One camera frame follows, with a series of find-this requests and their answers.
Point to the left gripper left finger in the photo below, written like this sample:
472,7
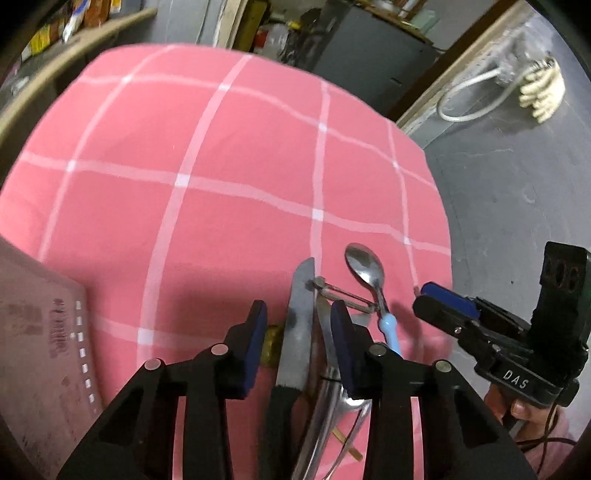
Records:
134,436

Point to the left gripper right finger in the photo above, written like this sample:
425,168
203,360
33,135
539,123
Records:
461,438

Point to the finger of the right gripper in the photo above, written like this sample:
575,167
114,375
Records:
450,295
453,316

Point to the white perforated utensil holder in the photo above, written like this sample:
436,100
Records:
49,395

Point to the metal spoon blue handle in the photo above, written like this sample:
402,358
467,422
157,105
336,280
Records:
367,267

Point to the large silver metal spoon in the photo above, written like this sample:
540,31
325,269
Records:
331,406

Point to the metal vegetable peeler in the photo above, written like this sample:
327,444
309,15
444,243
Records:
333,293

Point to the black-handled kitchen knife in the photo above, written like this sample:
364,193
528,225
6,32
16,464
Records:
278,454

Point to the small gold spoon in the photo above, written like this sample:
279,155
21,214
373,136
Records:
273,339

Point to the person's right hand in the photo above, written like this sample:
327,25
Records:
545,459

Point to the cream rubber gloves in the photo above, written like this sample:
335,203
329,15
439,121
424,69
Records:
543,91

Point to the grey cabinet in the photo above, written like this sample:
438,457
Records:
366,55

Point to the pink checked tablecloth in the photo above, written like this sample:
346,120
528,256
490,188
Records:
178,184

